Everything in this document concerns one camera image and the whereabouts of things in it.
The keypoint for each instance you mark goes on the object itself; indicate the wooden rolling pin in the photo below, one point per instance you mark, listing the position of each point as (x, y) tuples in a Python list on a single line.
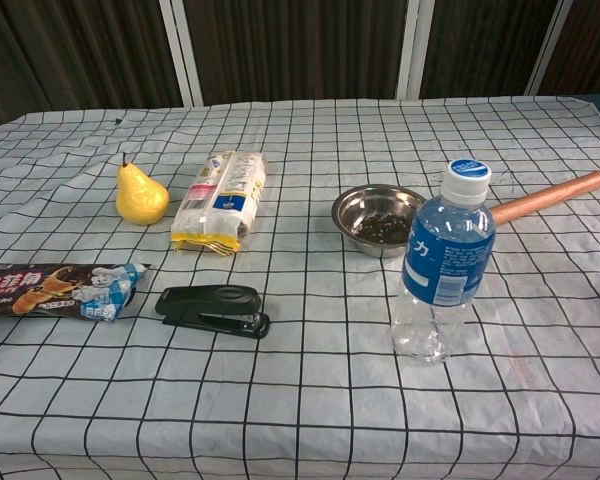
[(555, 195)]

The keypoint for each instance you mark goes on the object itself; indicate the metal bowl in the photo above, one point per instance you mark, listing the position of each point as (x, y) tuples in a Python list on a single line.
[(375, 220)]

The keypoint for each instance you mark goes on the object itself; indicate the white yellow snack bag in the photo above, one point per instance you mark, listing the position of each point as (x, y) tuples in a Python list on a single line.
[(222, 205)]

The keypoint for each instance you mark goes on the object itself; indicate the checkered tablecloth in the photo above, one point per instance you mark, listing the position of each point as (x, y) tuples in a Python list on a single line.
[(300, 350)]

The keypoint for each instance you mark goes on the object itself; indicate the black stapler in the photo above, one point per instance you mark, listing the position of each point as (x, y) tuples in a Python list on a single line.
[(212, 310)]

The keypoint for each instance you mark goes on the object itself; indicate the clear bottle blue label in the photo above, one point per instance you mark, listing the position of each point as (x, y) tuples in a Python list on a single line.
[(442, 265)]

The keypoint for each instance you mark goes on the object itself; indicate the yellow pear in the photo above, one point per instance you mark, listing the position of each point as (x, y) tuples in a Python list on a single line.
[(140, 196)]

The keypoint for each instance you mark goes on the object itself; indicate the dark chocolate snack packet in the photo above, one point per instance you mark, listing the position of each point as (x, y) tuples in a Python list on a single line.
[(55, 292)]

